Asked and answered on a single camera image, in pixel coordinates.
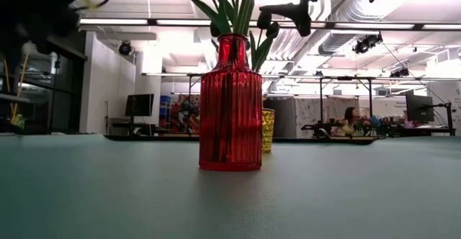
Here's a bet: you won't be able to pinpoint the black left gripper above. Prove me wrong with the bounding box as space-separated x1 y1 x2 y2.
32 0 81 56

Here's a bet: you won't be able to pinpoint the maroon artificial tulip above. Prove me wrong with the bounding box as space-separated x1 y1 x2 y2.
257 22 281 71
249 11 274 73

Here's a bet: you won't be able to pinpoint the yellow glass vase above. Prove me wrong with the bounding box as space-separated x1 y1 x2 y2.
261 107 276 154

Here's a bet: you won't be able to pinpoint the red ribbed glass vase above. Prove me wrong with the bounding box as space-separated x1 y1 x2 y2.
198 33 264 172

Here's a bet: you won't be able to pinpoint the white ceiling light bar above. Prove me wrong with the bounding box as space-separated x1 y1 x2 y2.
334 22 415 30
423 24 461 30
79 18 148 26

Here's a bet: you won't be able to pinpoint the dark purple artificial tulip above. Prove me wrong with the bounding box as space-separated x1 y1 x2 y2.
210 21 223 38

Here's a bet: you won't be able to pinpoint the yellow wooden stick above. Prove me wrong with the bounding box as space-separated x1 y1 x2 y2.
2 53 30 123

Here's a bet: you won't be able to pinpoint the black ceiling spotlight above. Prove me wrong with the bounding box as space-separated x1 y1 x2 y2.
389 67 411 78
352 32 383 55

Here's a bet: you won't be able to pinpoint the person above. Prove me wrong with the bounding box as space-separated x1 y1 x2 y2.
338 106 359 136

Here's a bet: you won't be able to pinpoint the black computer monitor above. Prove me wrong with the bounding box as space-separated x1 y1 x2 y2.
125 94 155 117
405 94 435 123

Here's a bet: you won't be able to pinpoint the colourful flower bunch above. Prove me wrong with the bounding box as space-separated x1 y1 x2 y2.
354 115 388 136

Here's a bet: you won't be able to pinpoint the blue storage bins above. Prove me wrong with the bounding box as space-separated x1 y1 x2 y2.
160 94 172 120

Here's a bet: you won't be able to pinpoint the colourful object pile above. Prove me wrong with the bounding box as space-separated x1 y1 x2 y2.
171 94 201 134

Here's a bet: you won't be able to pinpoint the teal table mat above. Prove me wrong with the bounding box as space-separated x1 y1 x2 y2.
0 134 461 239

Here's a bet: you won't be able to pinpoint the black ceiling camera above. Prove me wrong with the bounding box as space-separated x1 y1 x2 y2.
118 41 133 56

